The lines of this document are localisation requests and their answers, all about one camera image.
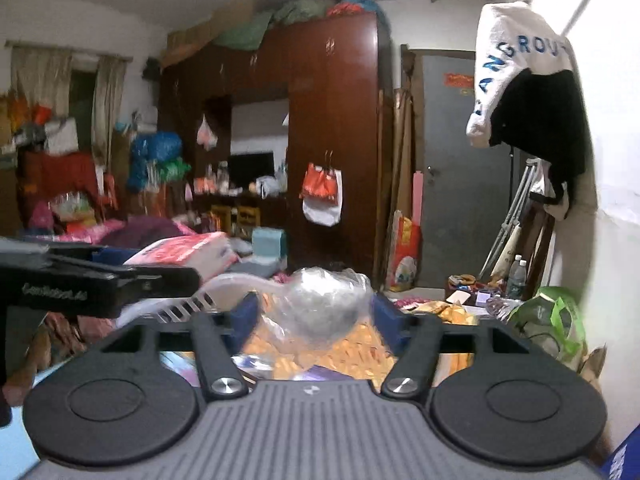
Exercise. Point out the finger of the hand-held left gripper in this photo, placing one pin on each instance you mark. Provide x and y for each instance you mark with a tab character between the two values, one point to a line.
112	255
165	282

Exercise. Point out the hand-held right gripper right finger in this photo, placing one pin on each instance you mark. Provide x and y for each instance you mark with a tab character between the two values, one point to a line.
387	322

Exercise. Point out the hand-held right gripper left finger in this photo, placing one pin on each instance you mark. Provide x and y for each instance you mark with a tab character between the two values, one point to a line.
242	325

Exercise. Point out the pink red box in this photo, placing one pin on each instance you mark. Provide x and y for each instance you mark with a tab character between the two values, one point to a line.
185	252

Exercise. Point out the white plastic basket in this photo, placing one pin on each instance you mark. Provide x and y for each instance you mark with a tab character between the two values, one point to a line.
225	287

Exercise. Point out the clear plastic bag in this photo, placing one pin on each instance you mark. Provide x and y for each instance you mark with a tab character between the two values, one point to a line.
320	305

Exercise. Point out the yellow patterned cloth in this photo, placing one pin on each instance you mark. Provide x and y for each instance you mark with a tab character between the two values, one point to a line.
365	355

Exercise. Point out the orange printed sack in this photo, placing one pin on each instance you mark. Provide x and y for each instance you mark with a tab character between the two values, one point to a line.
405	255

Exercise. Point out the yellow stool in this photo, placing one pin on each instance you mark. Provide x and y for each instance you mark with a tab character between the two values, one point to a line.
221	217
247	217

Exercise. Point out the teal box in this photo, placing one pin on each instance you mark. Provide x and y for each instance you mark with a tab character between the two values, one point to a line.
269	242

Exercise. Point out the blue plastic bag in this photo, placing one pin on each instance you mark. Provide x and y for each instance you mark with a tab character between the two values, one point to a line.
155	157

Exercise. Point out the pink tube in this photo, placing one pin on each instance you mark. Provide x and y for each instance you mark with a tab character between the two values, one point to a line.
418	210

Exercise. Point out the plastic water bottle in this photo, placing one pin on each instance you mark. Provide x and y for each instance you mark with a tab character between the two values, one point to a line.
517	277

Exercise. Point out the wooden planks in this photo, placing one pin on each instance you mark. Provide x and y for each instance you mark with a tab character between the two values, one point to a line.
402	185

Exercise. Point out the black television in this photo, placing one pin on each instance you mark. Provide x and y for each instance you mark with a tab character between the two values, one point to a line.
250	170

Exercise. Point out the orange and white plastic bag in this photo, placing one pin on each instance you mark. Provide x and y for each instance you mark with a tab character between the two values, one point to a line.
320	190

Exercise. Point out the small pink white plastic bag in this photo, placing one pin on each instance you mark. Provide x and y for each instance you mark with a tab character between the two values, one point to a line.
206	135

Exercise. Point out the grey metal door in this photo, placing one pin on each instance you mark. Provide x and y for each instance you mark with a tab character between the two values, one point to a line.
460	185

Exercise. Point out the green bag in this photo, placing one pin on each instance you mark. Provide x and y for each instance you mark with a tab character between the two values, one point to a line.
550	320

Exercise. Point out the metal crutches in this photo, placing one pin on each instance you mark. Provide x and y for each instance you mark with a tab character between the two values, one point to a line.
515	210

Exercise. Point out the beige curtains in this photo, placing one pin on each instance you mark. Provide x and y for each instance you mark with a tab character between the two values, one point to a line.
42	85

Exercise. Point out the brown wooden wardrobe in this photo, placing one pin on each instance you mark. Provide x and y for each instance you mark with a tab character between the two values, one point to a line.
330	110

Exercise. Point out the white and black hanging jacket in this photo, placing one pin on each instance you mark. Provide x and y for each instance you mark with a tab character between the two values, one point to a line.
530	100

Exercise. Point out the blue shopping bag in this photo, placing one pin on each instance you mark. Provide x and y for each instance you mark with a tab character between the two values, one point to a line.
622	460

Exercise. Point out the green bedding bundle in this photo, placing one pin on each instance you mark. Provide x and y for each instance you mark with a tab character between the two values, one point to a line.
285	17

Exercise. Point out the red blue bag on wardrobe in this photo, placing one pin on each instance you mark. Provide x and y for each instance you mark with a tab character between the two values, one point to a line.
352	9

